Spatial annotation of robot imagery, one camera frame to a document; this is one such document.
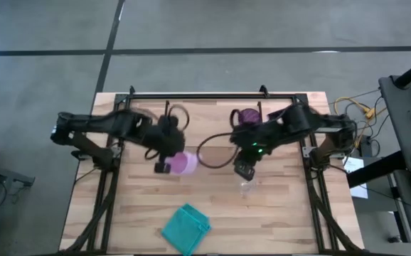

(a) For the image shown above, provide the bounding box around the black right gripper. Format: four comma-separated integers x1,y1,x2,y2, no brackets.
231,124,277,181

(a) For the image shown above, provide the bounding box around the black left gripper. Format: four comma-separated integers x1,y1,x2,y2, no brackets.
144,115,187,174

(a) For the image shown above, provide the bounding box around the clear glass cup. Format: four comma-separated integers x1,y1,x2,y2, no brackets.
240,177,259,198

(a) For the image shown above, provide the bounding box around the pink cup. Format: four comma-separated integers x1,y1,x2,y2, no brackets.
165,151,199,175

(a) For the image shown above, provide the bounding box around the purple ribbed cup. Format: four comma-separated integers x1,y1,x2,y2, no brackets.
238,108,262,126

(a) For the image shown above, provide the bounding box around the teal cloth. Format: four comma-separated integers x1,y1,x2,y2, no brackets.
161,203,213,256

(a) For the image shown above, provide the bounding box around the white paper sheet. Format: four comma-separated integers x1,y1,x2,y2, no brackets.
343,156,369,199

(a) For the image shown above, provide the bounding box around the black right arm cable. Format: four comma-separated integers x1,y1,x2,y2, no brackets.
196,132,242,170

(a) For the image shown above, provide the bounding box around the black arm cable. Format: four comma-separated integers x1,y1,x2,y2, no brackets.
165,102,191,133
196,132,242,170

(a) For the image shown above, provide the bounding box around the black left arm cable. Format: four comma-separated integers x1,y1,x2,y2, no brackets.
165,102,191,133

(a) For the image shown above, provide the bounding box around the black aluminium table frame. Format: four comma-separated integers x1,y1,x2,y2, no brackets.
59,85,365,255

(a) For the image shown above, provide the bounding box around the yellow cable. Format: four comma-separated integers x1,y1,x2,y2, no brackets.
333,96,378,120

